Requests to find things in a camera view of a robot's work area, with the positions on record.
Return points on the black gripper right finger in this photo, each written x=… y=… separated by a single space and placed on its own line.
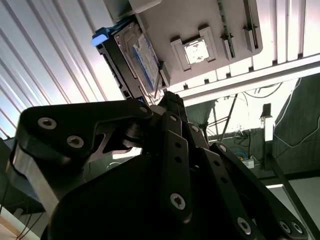
x=218 y=172

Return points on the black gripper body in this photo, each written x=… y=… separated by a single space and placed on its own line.
x=112 y=205

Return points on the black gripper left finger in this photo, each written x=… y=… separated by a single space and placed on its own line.
x=75 y=120

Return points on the hard disk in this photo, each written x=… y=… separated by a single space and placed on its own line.
x=140 y=57

